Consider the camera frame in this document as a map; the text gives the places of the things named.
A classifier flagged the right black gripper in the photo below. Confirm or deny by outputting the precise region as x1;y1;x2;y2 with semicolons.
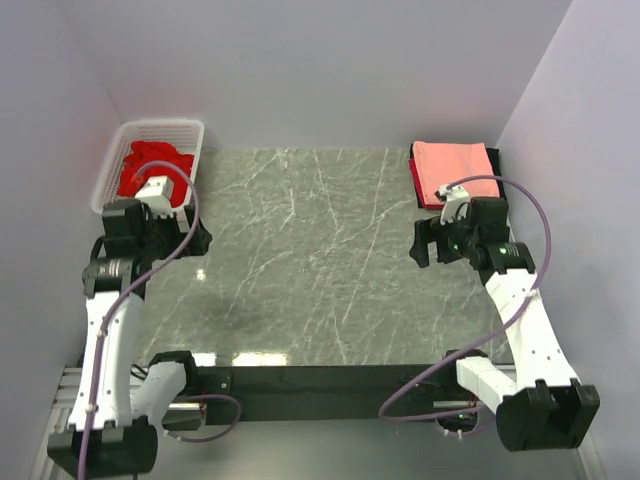
409;206;480;267

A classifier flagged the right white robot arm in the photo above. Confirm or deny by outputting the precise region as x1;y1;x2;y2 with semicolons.
409;197;600;452

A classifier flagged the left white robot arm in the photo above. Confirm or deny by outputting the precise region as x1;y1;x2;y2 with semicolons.
47;198;212;479

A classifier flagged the dark red folded t shirt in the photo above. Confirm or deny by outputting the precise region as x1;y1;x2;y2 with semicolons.
408;157;443;211

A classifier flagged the pink folded t shirt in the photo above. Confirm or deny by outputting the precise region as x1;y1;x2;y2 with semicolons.
409;141;493;193

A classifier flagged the black folded t shirt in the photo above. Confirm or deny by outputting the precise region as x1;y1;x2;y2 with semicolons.
485;147;507;200

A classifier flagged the white plastic basket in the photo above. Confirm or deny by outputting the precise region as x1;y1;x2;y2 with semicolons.
91;118;205;214

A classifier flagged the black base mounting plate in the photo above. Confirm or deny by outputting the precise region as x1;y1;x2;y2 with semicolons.
178;365;480;425

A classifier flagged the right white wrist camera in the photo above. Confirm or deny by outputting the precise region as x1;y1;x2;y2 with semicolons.
435;185;471;225

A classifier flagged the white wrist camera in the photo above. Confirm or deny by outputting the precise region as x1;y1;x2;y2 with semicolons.
135;176;174;219
435;185;471;225

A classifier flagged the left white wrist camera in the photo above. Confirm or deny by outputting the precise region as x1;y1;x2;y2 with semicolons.
135;176;174;219

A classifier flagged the aluminium rail frame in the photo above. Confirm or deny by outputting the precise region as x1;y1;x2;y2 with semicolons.
29;363;601;480

